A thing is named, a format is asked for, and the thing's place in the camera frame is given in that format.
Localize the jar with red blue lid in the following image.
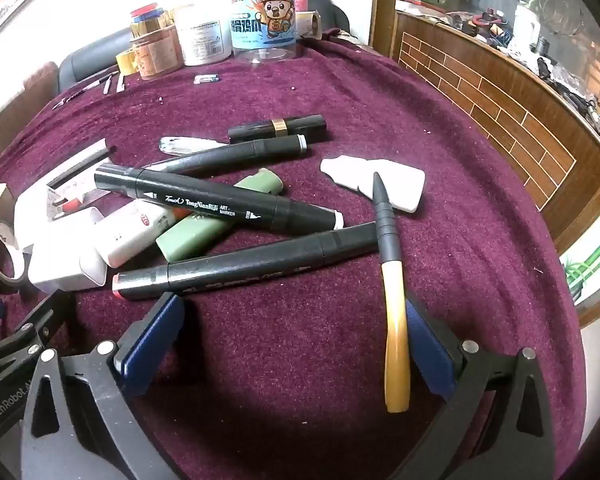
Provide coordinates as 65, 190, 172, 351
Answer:
129, 5, 175, 37

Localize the black marker red end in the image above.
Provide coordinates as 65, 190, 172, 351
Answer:
112, 222, 381, 302

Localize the black lipstick tube gold band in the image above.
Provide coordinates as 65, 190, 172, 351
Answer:
227, 114, 327, 144

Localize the black tape roll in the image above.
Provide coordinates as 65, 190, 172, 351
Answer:
0, 220, 31, 292

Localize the wooden door frame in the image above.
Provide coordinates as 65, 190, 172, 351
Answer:
369, 0, 398, 58

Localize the black marker white print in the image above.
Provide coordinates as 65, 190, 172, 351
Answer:
94, 162, 345, 234

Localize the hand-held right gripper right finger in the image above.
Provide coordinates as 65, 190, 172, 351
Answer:
380, 297, 556, 480

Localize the white bottle orange cap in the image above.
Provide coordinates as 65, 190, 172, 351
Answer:
94, 199, 193, 269

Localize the burgundy velvet tablecloth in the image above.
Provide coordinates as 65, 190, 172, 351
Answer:
0, 35, 588, 480

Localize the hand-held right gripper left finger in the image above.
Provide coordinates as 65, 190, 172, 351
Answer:
20, 291, 186, 480

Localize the black marker grey cap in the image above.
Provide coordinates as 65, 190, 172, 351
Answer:
142, 135, 309, 177

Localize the black leather sofa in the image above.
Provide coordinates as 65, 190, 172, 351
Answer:
57, 27, 136, 97

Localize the clear jar blue label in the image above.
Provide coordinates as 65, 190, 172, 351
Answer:
229, 0, 302, 64

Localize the orange jar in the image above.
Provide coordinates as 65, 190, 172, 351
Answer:
130, 25, 185, 81

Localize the white plastic jar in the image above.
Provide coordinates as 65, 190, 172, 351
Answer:
174, 2, 234, 67

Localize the green lighter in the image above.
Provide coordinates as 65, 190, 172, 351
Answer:
156, 168, 285, 263

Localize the white rounded power adapter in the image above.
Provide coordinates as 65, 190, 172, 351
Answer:
28, 206, 108, 294

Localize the pile of small parts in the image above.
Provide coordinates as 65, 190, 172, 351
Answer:
450, 0, 600, 141

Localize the green bamboo wall decal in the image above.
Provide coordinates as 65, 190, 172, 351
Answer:
560, 222, 600, 306

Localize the white plastic jug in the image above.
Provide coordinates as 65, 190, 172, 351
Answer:
515, 2, 542, 48

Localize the brown armchair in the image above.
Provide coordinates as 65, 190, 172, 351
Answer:
0, 75, 60, 173

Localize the clear ballpoint pen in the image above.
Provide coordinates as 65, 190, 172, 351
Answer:
159, 136, 229, 156

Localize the black pen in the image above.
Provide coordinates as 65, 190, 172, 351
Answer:
51, 76, 108, 111

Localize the wooden counter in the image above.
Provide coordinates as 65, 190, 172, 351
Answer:
391, 7, 600, 256

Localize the yellow tape roll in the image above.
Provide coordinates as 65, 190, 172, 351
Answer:
115, 49, 142, 77

